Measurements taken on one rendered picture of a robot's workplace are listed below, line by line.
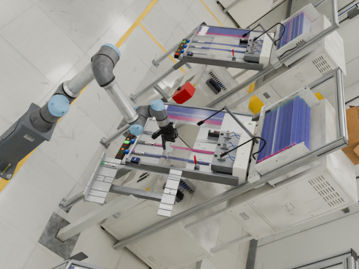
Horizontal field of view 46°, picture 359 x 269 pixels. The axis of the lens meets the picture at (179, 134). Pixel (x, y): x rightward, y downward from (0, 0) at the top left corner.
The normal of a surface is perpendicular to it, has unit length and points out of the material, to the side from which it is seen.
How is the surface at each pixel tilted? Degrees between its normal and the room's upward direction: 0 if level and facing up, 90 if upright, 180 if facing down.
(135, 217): 90
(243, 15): 90
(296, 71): 90
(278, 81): 90
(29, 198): 0
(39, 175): 0
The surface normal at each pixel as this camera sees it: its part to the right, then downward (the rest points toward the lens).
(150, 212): -0.25, 0.59
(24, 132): -0.08, 0.74
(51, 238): 0.70, -0.43
